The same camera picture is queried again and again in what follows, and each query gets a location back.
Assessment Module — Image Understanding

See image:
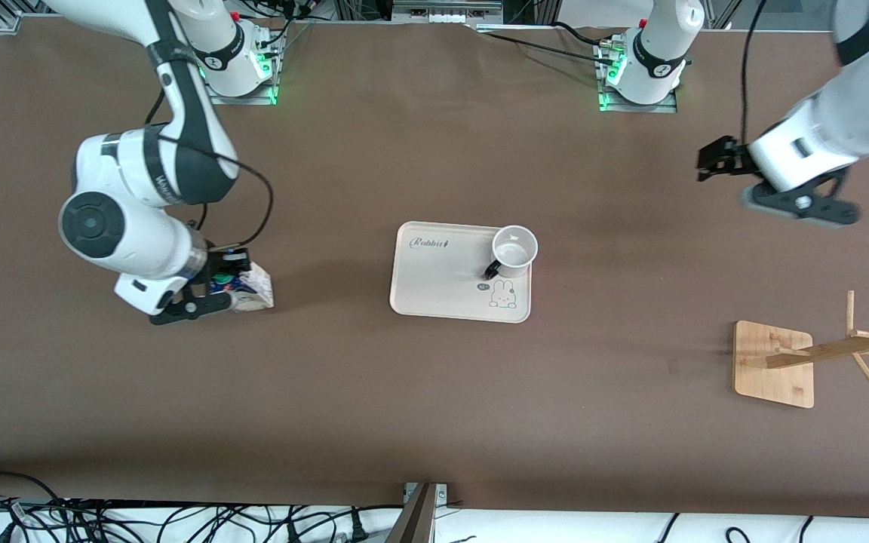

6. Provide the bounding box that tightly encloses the blue white milk carton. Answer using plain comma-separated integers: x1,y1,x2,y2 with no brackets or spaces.
208,260,276,314

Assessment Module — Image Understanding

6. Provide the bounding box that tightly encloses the white cup black handle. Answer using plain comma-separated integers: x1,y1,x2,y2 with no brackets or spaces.
484,225,539,281

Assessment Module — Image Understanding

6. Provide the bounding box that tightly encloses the wooden cup rack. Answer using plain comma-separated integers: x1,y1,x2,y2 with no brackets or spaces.
732,290,869,410

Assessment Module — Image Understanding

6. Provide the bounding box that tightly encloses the cream rabbit print tray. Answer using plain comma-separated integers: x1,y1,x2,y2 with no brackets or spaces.
389,221,533,324

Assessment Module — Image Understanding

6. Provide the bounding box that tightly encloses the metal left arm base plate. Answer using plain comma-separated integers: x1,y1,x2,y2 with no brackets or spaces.
597,41,679,115

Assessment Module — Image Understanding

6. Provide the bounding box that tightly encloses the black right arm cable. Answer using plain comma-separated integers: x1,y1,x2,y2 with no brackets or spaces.
144,89,276,251

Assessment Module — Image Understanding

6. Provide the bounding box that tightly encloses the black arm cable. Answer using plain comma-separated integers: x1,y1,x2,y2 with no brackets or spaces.
144,89,276,251
740,0,772,149

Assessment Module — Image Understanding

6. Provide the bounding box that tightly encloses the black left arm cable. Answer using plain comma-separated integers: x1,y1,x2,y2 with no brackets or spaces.
740,0,772,149

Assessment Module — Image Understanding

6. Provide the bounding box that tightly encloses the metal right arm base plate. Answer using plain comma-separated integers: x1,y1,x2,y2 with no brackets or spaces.
204,34,279,106

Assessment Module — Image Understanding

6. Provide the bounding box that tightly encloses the black cable on table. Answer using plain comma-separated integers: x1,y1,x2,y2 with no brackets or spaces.
477,30,618,67

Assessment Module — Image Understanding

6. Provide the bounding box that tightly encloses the black cable tangle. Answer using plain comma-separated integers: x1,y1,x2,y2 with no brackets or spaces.
0,471,405,543

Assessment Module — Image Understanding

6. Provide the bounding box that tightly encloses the aluminium frame rail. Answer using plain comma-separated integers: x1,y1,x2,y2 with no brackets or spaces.
389,0,505,25

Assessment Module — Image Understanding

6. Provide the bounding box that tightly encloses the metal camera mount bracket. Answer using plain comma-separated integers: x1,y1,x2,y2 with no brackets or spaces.
385,483,452,543

